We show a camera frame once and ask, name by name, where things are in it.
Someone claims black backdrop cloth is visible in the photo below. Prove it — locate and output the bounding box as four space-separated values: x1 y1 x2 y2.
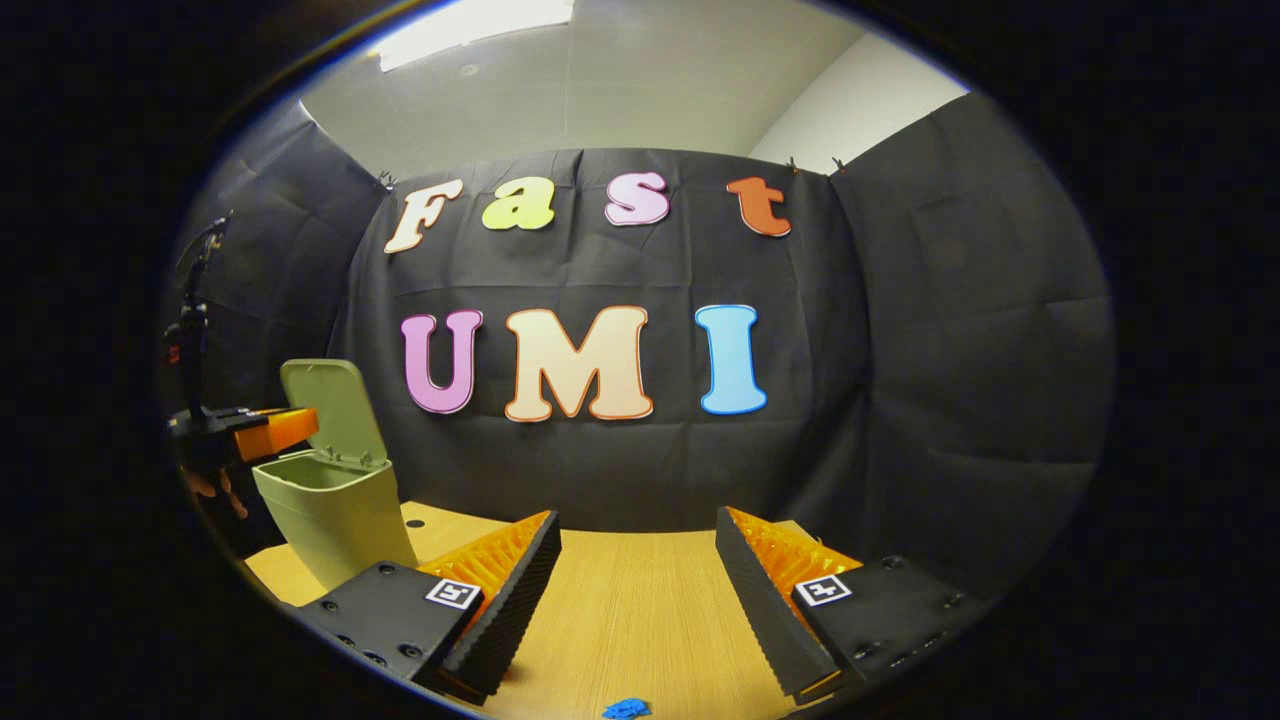
160 90 1116 601

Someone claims wooden desktop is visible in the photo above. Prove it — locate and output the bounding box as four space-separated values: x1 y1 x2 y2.
243 500 871 720

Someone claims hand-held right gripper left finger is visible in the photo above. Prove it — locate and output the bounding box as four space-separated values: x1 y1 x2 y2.
295 510 563 706

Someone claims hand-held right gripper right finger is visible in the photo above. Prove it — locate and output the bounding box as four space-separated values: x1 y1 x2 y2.
715 506 991 701

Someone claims ceiling light panel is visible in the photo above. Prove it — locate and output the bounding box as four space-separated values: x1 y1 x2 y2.
375 0 576 73

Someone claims green desktop garbage bin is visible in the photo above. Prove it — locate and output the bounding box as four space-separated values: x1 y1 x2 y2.
252 359 421 591

